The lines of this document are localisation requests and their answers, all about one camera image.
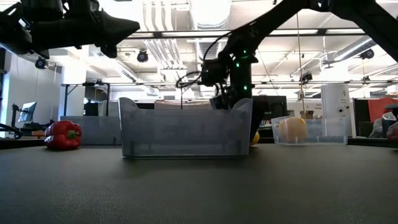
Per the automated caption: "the white cylindrical column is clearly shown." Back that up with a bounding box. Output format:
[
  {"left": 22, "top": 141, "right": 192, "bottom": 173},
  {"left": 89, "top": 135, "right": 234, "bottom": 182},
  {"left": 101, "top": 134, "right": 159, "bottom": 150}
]
[{"left": 320, "top": 83, "right": 351, "bottom": 138}]

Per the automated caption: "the black computer monitor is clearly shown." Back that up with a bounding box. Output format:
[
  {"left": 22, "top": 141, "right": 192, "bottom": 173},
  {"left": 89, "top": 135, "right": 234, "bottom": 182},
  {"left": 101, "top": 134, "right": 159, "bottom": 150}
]
[{"left": 252, "top": 95, "right": 289, "bottom": 121}]

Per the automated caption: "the red bell pepper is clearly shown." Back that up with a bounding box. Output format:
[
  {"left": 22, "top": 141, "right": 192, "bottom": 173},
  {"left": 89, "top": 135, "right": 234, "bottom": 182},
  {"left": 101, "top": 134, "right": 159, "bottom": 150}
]
[{"left": 44, "top": 120, "right": 83, "bottom": 151}]

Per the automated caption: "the silver computer monitor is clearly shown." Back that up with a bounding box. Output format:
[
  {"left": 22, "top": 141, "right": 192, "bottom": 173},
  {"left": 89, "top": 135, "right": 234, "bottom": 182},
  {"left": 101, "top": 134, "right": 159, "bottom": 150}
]
[{"left": 17, "top": 101, "right": 37, "bottom": 123}]

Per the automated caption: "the translucent grey plastic basket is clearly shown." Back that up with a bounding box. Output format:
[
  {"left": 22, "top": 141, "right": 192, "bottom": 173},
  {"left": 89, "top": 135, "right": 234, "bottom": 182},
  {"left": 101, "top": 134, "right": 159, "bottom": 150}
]
[{"left": 118, "top": 97, "right": 253, "bottom": 159}]

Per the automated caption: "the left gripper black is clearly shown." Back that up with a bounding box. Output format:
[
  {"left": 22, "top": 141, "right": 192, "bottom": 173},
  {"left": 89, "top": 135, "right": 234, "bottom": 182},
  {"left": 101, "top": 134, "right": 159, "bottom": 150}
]
[{"left": 29, "top": 0, "right": 141, "bottom": 59}]

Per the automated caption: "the bluish grey plastic basket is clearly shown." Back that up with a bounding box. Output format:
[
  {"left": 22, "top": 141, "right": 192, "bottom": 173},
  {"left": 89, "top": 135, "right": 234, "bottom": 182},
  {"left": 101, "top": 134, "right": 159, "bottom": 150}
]
[{"left": 60, "top": 115, "right": 122, "bottom": 146}]

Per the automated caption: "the thin hanging cable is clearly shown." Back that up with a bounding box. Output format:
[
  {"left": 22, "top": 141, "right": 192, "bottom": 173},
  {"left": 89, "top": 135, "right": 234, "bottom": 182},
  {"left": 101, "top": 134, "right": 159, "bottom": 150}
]
[{"left": 295, "top": 12, "right": 305, "bottom": 119}]

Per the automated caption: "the black table frame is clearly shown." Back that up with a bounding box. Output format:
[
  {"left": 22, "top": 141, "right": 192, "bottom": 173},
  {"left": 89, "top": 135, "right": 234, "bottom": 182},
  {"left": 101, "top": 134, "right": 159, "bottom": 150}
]
[{"left": 61, "top": 82, "right": 110, "bottom": 116}]

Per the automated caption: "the dark red apple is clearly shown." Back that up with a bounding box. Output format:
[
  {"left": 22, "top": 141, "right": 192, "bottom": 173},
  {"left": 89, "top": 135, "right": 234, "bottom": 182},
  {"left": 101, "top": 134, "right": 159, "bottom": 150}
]
[{"left": 387, "top": 123, "right": 398, "bottom": 143}]

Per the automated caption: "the yellow bell pepper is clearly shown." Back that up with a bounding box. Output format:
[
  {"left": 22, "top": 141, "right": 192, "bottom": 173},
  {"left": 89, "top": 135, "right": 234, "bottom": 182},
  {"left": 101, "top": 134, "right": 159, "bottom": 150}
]
[
  {"left": 249, "top": 130, "right": 261, "bottom": 147},
  {"left": 277, "top": 116, "right": 308, "bottom": 144}
]

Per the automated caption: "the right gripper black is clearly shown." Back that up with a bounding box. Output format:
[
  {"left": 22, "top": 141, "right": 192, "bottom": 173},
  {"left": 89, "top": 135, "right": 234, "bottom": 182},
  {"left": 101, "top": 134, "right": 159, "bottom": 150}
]
[{"left": 210, "top": 93, "right": 271, "bottom": 141}]

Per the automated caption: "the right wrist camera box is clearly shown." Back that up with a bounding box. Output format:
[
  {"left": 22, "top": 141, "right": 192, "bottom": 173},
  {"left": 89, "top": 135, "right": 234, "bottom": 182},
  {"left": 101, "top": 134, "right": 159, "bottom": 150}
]
[{"left": 200, "top": 58, "right": 229, "bottom": 88}]

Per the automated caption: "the clear plastic basket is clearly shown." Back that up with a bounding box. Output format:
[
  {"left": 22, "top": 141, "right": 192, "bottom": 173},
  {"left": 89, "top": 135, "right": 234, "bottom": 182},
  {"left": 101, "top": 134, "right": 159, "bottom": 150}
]
[{"left": 271, "top": 116, "right": 348, "bottom": 146}]

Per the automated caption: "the black overhead frame bar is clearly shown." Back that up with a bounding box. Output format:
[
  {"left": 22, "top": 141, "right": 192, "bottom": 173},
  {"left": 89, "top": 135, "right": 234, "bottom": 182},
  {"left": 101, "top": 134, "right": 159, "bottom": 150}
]
[{"left": 130, "top": 29, "right": 373, "bottom": 40}]

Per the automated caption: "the ribbed ceiling air duct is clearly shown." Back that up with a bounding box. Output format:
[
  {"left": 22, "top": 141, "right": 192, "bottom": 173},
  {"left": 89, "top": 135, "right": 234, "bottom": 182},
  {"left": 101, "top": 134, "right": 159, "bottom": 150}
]
[{"left": 188, "top": 0, "right": 233, "bottom": 60}]

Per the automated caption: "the red partition panel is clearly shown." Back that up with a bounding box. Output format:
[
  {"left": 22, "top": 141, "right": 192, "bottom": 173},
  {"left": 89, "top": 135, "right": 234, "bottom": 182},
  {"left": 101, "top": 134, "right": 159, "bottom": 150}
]
[{"left": 368, "top": 98, "right": 398, "bottom": 124}]

